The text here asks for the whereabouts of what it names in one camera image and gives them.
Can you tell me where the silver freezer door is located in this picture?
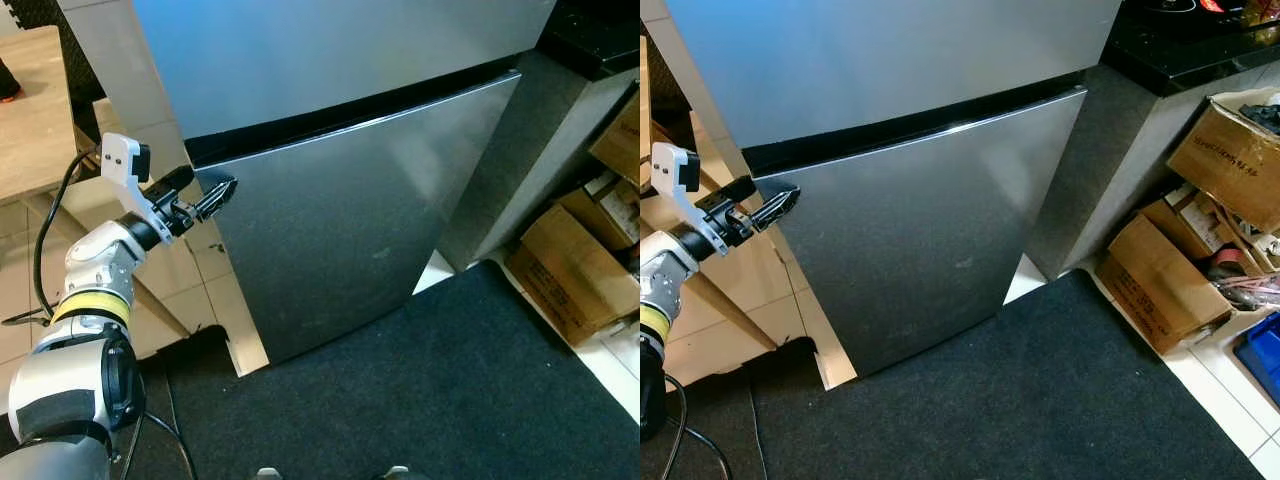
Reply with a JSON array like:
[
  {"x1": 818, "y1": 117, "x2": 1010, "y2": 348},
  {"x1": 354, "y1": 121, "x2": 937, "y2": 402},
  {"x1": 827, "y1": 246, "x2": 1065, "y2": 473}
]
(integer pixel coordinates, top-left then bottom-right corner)
[
  {"x1": 132, "y1": 0, "x2": 557, "y2": 141},
  {"x1": 665, "y1": 0, "x2": 1123, "y2": 151}
]

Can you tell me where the brown cardboard box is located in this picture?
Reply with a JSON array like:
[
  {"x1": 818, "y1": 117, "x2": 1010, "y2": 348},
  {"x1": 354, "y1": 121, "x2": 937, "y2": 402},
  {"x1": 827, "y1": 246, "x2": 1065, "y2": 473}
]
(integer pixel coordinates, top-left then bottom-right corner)
[
  {"x1": 1140, "y1": 185, "x2": 1246, "y2": 263},
  {"x1": 590, "y1": 95, "x2": 641, "y2": 186},
  {"x1": 555, "y1": 170, "x2": 641, "y2": 251},
  {"x1": 1168, "y1": 92, "x2": 1280, "y2": 233},
  {"x1": 505, "y1": 205, "x2": 626, "y2": 346},
  {"x1": 1095, "y1": 215, "x2": 1233, "y2": 353}
]

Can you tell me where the blue plastic bin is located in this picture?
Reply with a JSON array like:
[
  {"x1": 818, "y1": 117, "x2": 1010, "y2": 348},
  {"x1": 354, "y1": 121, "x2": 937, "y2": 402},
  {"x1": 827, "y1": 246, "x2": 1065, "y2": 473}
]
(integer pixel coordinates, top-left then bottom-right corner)
[{"x1": 1233, "y1": 310, "x2": 1280, "y2": 379}]

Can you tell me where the black floor mat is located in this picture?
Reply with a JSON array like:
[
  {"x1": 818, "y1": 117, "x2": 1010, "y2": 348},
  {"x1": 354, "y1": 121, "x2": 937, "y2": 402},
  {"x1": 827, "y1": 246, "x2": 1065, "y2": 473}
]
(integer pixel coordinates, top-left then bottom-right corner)
[
  {"x1": 640, "y1": 270, "x2": 1263, "y2": 480},
  {"x1": 0, "y1": 262, "x2": 641, "y2": 480}
]

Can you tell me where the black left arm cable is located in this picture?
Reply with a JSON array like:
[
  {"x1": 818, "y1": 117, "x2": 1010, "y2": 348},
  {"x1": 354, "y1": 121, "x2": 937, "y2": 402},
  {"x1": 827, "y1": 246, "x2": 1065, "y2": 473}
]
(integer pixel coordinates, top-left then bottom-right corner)
[
  {"x1": 660, "y1": 375, "x2": 736, "y2": 480},
  {"x1": 30, "y1": 148, "x2": 198, "y2": 480}
]

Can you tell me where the grey counter with black slab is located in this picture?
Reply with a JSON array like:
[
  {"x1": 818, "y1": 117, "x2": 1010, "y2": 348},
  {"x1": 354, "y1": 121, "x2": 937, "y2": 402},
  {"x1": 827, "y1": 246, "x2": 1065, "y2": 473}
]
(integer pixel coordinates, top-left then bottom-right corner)
[
  {"x1": 438, "y1": 0, "x2": 641, "y2": 273},
  {"x1": 1028, "y1": 0, "x2": 1280, "y2": 281}
]

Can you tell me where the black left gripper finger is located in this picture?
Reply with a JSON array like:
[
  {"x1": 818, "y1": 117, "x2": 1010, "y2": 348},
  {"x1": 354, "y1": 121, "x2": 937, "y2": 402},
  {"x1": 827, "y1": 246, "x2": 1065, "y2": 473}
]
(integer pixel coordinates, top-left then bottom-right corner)
[
  {"x1": 150, "y1": 163, "x2": 198, "y2": 201},
  {"x1": 705, "y1": 174, "x2": 758, "y2": 211},
  {"x1": 193, "y1": 176, "x2": 239, "y2": 223},
  {"x1": 750, "y1": 184, "x2": 802, "y2": 233}
]

